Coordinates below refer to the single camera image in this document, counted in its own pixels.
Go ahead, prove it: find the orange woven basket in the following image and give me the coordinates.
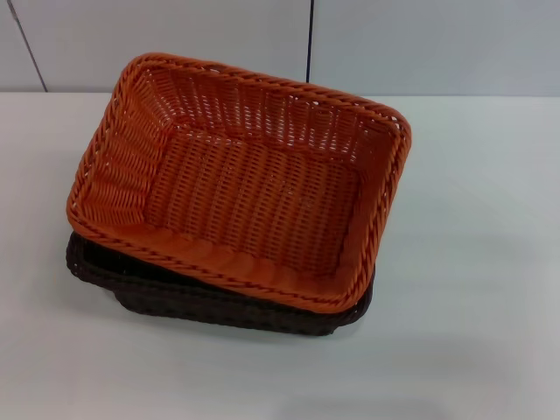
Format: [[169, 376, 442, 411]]
[[64, 52, 415, 316]]

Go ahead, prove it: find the dark brown woven basket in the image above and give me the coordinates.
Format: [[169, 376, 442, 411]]
[[65, 230, 378, 339]]

